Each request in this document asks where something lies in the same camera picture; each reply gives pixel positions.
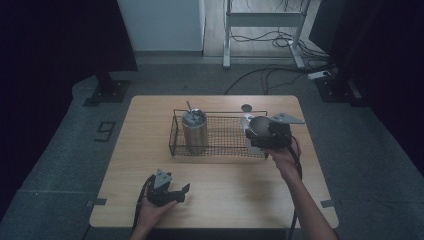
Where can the round dark table grommet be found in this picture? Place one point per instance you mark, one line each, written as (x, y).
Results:
(246, 107)

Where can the black stand base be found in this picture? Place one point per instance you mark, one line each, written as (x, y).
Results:
(108, 91)
(336, 91)

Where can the metal straw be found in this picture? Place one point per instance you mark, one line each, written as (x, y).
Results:
(189, 106)

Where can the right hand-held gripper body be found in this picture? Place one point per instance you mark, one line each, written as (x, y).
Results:
(278, 136)

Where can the dark curtain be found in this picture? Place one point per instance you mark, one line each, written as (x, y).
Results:
(383, 50)
(50, 50)

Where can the white power strip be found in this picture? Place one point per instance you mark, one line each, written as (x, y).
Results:
(318, 75)

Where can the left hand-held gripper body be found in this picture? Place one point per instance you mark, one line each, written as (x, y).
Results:
(159, 191)

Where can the person's left hand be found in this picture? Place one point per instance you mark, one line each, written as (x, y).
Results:
(151, 213)

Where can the stainless steel tumbler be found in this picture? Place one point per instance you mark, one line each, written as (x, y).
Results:
(195, 136)

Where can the person's right hand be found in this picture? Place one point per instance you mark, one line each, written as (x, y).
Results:
(285, 160)

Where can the white cabinet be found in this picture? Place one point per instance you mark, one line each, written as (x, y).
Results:
(163, 26)

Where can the white desk frame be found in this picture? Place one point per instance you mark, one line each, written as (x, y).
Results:
(263, 19)

